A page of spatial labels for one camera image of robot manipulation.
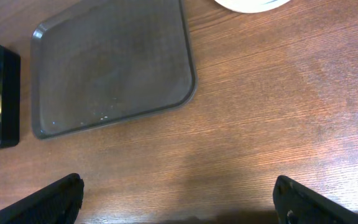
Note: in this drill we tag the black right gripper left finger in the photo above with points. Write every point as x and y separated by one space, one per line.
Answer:
57 203

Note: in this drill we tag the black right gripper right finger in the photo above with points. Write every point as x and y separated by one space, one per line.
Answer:
296 204

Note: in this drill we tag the pink plate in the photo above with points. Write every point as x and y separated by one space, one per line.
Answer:
251 6

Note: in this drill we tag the black plastic tray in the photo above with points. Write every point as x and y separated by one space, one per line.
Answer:
10 84

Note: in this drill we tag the brown serving tray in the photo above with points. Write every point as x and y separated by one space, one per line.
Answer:
106 62

